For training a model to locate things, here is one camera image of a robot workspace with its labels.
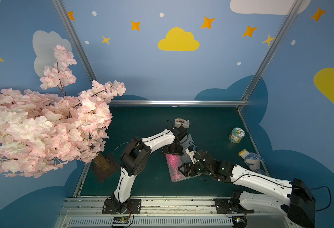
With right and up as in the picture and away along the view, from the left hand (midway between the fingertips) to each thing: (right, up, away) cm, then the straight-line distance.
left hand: (175, 153), depth 91 cm
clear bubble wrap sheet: (+6, +8, -11) cm, 15 cm away
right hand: (+5, -4, -13) cm, 15 cm away
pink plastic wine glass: (-2, -3, -8) cm, 8 cm away
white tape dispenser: (+5, +21, +16) cm, 27 cm away
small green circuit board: (-30, -31, -18) cm, 47 cm away
